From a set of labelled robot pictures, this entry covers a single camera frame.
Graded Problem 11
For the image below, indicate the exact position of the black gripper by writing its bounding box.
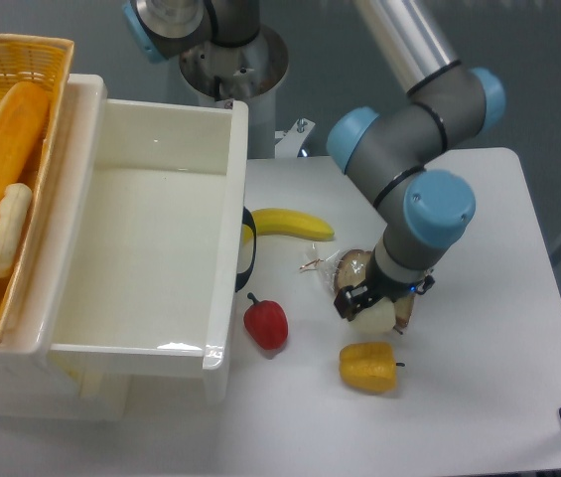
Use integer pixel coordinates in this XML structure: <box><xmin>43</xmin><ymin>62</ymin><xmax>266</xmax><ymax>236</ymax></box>
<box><xmin>334</xmin><ymin>266</ymin><xmax>435</xmax><ymax>319</ymax></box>

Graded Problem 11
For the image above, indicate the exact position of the white round pear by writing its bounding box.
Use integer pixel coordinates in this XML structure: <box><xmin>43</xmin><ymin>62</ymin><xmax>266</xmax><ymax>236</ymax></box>
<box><xmin>350</xmin><ymin>298</ymin><xmax>396</xmax><ymax>335</ymax></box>

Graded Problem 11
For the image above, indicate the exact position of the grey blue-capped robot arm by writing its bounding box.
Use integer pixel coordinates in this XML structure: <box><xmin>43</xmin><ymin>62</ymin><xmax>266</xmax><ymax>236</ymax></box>
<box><xmin>327</xmin><ymin>1</ymin><xmax>506</xmax><ymax>321</ymax></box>

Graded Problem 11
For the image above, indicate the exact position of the bagged bread slice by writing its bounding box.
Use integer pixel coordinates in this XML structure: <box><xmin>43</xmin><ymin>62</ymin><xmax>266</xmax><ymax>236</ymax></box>
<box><xmin>299</xmin><ymin>242</ymin><xmax>414</xmax><ymax>335</ymax></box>

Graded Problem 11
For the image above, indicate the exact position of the yellow bell pepper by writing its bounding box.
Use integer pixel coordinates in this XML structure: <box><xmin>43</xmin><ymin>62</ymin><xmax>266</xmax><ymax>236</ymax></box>
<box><xmin>339</xmin><ymin>341</ymin><xmax>405</xmax><ymax>394</ymax></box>

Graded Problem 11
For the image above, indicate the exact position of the yellow banana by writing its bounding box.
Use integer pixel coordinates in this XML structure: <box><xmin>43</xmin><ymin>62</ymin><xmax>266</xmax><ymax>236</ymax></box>
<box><xmin>251</xmin><ymin>208</ymin><xmax>335</xmax><ymax>241</ymax></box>

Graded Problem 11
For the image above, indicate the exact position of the red bell pepper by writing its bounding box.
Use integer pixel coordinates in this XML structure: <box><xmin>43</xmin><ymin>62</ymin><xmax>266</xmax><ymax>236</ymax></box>
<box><xmin>243</xmin><ymin>292</ymin><xmax>289</xmax><ymax>351</ymax></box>

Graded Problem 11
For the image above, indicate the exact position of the white plastic drawer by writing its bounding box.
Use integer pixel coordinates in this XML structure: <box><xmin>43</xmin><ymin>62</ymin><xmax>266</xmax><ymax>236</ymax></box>
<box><xmin>52</xmin><ymin>99</ymin><xmax>248</xmax><ymax>379</ymax></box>

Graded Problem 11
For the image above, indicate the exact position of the cream peanut-shaped toy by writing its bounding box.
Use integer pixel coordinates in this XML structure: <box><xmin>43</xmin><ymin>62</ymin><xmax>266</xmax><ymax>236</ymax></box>
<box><xmin>0</xmin><ymin>183</ymin><xmax>33</xmax><ymax>278</ymax></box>

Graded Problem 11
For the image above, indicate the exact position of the white drawer cabinet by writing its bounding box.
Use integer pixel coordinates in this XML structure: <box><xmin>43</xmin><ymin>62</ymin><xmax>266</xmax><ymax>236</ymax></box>
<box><xmin>0</xmin><ymin>75</ymin><xmax>229</xmax><ymax>419</ymax></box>

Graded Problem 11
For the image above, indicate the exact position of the yellow woven basket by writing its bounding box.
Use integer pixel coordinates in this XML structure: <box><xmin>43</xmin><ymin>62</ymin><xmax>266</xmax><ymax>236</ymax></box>
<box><xmin>0</xmin><ymin>34</ymin><xmax>73</xmax><ymax>342</ymax></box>

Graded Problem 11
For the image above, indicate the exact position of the black drawer handle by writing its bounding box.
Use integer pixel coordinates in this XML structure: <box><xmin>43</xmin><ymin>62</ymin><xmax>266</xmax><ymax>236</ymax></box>
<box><xmin>234</xmin><ymin>205</ymin><xmax>258</xmax><ymax>293</ymax></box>

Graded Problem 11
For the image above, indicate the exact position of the white table clamp bracket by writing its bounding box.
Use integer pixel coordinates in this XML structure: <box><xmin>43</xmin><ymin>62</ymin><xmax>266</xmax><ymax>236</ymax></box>
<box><xmin>274</xmin><ymin>117</ymin><xmax>316</xmax><ymax>159</ymax></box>

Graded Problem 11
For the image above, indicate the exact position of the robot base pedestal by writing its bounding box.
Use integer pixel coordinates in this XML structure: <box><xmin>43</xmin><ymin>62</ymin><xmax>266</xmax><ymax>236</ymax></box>
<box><xmin>122</xmin><ymin>0</ymin><xmax>289</xmax><ymax>159</ymax></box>

